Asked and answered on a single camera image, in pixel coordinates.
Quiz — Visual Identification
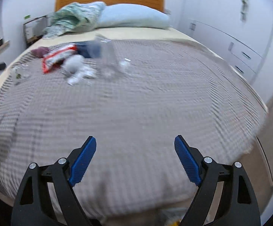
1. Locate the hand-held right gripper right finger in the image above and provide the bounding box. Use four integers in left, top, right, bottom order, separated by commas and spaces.
174, 135, 261, 226

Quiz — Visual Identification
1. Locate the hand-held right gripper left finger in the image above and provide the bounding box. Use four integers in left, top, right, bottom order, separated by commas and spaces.
10, 136, 97, 226

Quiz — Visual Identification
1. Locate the red white snack packet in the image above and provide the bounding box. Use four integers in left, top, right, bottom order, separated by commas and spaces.
41, 44, 78, 74

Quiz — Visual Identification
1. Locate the clear plastic bag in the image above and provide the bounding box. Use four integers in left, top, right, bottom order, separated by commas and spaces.
94, 34, 130, 81

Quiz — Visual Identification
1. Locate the clear plastic wrapper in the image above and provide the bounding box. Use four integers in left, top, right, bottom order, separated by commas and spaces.
11, 65, 31, 86

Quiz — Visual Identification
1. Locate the maroon cloth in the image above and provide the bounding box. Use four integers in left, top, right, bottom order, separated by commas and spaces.
31, 47, 50, 58

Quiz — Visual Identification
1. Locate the black rolling cart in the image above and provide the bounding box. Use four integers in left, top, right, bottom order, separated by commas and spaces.
23, 15, 49, 49

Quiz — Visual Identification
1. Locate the brown checkered blanket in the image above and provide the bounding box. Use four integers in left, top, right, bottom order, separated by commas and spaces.
0, 39, 268, 219

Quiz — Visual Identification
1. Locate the crumpled white tissue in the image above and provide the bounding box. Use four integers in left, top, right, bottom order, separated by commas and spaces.
61, 55, 97, 86

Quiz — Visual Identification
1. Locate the green floral quilt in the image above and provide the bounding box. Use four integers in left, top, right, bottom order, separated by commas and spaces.
42, 2, 106, 40

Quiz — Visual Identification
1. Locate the wooden bed with yellow sheet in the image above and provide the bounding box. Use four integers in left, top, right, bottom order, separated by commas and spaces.
0, 0, 273, 226

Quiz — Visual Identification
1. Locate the light blue pillow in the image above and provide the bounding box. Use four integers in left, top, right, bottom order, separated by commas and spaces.
96, 3, 171, 30

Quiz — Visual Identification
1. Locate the white built-in wardrobe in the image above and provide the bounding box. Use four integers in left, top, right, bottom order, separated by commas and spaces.
174, 0, 273, 86

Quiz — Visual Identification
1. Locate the hanging wardrobe ornament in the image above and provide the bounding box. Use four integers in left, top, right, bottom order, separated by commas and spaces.
241, 0, 249, 22

